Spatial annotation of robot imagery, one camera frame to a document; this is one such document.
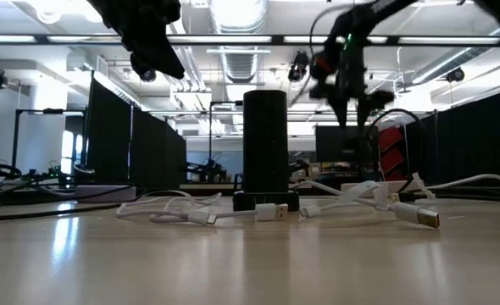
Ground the black stand frame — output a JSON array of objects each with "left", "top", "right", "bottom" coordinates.
[
  {"left": 11, "top": 108, "right": 86, "bottom": 179},
  {"left": 208, "top": 100, "right": 245, "bottom": 170}
]

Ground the lavender round charger puck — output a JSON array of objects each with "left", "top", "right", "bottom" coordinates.
[{"left": 75, "top": 184, "right": 137, "bottom": 203}]

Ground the silver spiral ventilation duct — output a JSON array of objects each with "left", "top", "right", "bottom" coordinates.
[{"left": 209, "top": 0, "right": 271, "bottom": 85}]

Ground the black power tower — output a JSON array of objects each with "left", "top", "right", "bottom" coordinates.
[{"left": 232, "top": 89, "right": 301, "bottom": 212}]

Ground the thin white charger cable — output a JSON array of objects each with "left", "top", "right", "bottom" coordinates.
[{"left": 292, "top": 180, "right": 389, "bottom": 209}]

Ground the white LED strip light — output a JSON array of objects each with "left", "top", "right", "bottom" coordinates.
[
  {"left": 397, "top": 36, "right": 500, "bottom": 46},
  {"left": 46, "top": 35, "right": 124, "bottom": 44},
  {"left": 283, "top": 35, "right": 389, "bottom": 45},
  {"left": 0, "top": 35, "right": 37, "bottom": 44},
  {"left": 167, "top": 35, "right": 272, "bottom": 44}
]

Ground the black curtain partition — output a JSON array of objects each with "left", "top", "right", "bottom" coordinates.
[
  {"left": 86, "top": 70, "right": 133, "bottom": 187},
  {"left": 404, "top": 83, "right": 500, "bottom": 190},
  {"left": 130, "top": 105, "right": 188, "bottom": 191}
]

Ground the black monitor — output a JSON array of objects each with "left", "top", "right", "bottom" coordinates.
[{"left": 315, "top": 125, "right": 379, "bottom": 164}]

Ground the lavender braided USB cable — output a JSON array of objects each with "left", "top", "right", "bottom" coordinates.
[{"left": 114, "top": 189, "right": 290, "bottom": 226}]

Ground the red tool cabinet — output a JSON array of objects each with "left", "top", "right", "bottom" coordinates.
[{"left": 376, "top": 125, "right": 407, "bottom": 182}]

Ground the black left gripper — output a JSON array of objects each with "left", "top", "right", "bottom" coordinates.
[{"left": 86, "top": 0, "right": 186, "bottom": 81}]

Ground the white power strip cord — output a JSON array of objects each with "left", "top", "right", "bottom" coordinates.
[{"left": 426, "top": 172, "right": 500, "bottom": 191}]

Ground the electronics with green light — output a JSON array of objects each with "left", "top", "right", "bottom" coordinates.
[{"left": 19, "top": 165, "right": 74, "bottom": 188}]

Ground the thick black cable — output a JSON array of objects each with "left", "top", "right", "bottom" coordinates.
[{"left": 0, "top": 202, "right": 124, "bottom": 225}]

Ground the white cable tie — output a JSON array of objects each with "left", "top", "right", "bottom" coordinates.
[{"left": 410, "top": 171, "right": 437, "bottom": 201}]

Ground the black USB cable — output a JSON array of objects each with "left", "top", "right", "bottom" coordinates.
[{"left": 362, "top": 108, "right": 425, "bottom": 203}]

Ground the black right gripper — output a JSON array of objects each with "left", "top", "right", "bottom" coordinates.
[{"left": 308, "top": 42, "right": 397, "bottom": 129}]

